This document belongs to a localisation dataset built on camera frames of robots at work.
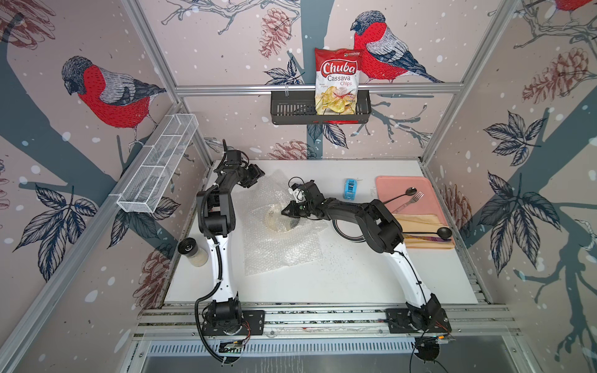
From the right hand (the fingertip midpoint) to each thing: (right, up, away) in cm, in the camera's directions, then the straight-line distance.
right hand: (281, 213), depth 99 cm
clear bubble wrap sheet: (-3, -9, -8) cm, 13 cm away
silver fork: (+62, +7, +5) cm, 62 cm away
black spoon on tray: (+60, +9, +8) cm, 61 cm away
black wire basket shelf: (+8, +49, +7) cm, 50 cm away
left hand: (-9, +20, +10) cm, 24 cm away
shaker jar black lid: (-30, -9, -20) cm, 37 cm away
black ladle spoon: (+67, -7, -7) cm, 68 cm away
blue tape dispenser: (+32, +10, +8) cm, 34 cm away
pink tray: (+51, +11, +12) cm, 54 cm away
